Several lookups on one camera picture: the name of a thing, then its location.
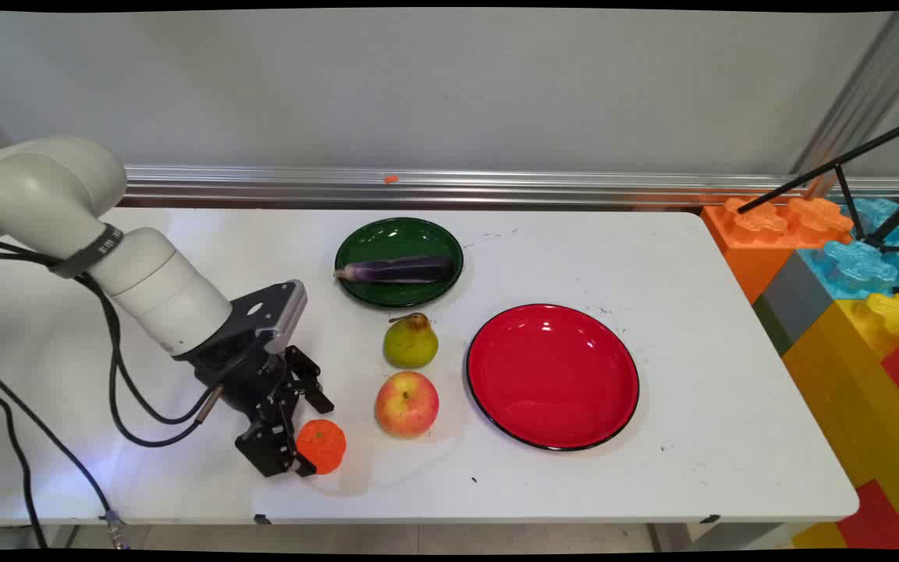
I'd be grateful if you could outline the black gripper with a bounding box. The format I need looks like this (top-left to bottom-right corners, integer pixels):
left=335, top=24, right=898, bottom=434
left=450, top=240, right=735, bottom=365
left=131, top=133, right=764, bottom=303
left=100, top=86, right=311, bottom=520
left=176, top=328, right=336, bottom=479

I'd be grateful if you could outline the purple eggplant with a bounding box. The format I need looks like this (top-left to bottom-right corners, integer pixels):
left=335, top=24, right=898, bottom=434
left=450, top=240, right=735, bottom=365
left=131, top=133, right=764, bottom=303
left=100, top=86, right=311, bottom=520
left=334, top=256, right=453, bottom=285

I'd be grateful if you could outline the orange mandarin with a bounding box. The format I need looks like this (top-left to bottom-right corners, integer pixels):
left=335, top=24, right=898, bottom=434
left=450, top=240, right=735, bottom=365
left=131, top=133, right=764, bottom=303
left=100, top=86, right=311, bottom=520
left=296, top=419, right=347, bottom=475

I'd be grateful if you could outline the red yellow apple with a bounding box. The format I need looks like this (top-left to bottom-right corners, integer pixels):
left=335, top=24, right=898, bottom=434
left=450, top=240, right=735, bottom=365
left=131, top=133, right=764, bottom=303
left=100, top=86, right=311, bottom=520
left=375, top=371, right=440, bottom=439

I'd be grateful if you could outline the green pear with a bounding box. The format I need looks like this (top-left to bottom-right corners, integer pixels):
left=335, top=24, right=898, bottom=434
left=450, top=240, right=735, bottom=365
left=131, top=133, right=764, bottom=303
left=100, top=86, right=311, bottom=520
left=383, top=312, right=439, bottom=369

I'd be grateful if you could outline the green plate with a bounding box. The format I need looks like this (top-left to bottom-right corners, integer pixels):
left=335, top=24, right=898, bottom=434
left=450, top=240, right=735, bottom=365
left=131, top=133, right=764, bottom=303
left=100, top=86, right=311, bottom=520
left=334, top=217, right=464, bottom=309

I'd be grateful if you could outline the red plate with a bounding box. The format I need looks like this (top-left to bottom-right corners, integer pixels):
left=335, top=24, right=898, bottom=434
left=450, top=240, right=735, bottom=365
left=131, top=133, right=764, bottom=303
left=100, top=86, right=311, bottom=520
left=466, top=304, right=641, bottom=452

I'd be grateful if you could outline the orange giant building block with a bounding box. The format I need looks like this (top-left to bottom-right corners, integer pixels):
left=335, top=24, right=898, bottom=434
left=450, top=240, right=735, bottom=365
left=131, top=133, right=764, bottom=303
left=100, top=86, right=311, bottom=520
left=701, top=196, right=855, bottom=306

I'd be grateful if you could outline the grey giant building block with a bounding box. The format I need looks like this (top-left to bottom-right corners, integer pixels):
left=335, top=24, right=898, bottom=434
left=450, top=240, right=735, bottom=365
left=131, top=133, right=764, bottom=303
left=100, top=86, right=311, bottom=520
left=752, top=249, right=837, bottom=357

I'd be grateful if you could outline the yellow giant building block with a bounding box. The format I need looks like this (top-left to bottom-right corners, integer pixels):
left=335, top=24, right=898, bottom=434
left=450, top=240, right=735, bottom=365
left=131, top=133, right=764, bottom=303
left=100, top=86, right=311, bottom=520
left=780, top=292, right=899, bottom=550

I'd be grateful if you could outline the blue giant building block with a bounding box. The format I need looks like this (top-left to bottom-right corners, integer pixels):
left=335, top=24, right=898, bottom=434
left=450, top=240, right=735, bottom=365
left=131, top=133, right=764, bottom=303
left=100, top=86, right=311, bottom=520
left=797, top=197, right=899, bottom=302

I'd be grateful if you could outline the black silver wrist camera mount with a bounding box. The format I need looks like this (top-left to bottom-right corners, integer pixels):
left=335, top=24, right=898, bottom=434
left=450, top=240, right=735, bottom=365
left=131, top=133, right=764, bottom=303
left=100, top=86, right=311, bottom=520
left=227, top=279, right=309, bottom=354

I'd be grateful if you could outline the black looping cable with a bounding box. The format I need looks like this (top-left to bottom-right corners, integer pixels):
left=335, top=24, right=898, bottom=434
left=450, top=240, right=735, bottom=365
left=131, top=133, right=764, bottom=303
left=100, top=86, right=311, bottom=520
left=0, top=237, right=224, bottom=448

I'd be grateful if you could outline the black cable with metal plug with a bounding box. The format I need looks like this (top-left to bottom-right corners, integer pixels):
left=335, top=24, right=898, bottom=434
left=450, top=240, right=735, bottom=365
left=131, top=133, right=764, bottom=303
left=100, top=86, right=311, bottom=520
left=0, top=356, right=129, bottom=550

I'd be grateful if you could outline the black velcro strap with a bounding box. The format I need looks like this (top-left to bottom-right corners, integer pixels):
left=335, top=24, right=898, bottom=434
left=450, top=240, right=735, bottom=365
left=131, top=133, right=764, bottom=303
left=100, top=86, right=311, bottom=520
left=48, top=223, right=125, bottom=279

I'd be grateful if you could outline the thin black cable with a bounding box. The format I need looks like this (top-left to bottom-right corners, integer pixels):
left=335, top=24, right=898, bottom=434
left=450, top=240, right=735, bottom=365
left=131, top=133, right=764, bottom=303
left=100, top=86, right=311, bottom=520
left=0, top=379, right=48, bottom=550

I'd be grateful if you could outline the aluminium rail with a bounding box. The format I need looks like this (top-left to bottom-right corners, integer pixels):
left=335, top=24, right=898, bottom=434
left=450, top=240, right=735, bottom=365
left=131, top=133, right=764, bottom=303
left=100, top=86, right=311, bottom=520
left=122, top=165, right=899, bottom=209

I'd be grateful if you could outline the aluminium post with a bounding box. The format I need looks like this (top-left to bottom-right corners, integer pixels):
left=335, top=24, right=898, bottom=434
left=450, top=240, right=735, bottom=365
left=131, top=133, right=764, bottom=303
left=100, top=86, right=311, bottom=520
left=791, top=11, right=899, bottom=177

